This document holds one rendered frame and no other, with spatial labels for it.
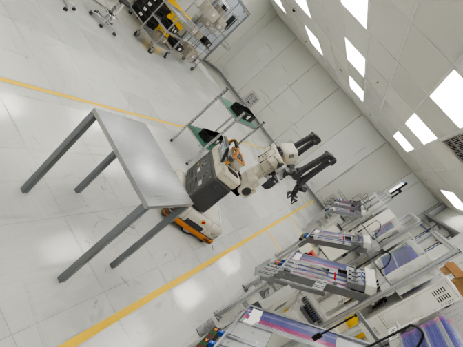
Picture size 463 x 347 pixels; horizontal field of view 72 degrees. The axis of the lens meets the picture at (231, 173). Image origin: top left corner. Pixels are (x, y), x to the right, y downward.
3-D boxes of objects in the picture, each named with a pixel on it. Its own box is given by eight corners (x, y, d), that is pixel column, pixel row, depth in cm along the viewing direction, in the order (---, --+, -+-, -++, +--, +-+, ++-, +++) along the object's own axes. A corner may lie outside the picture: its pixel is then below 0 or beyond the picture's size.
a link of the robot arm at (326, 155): (328, 146, 307) (333, 152, 299) (333, 156, 314) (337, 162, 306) (288, 171, 317) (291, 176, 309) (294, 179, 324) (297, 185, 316)
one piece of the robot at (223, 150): (218, 169, 305) (227, 150, 294) (215, 151, 334) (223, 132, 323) (229, 172, 308) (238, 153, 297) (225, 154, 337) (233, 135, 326)
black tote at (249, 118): (237, 116, 431) (243, 111, 427) (229, 107, 435) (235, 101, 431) (250, 122, 484) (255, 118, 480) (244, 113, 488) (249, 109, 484)
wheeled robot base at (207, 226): (160, 215, 309) (178, 200, 302) (163, 177, 361) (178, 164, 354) (208, 247, 342) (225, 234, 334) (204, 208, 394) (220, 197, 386)
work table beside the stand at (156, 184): (78, 188, 250) (145, 122, 227) (116, 267, 230) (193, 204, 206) (19, 188, 210) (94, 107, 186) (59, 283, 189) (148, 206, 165)
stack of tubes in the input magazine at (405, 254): (385, 275, 240) (417, 257, 232) (381, 258, 287) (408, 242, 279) (396, 290, 237) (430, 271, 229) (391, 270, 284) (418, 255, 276)
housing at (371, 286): (362, 302, 244) (366, 284, 243) (362, 281, 289) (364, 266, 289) (373, 305, 241) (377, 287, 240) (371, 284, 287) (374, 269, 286)
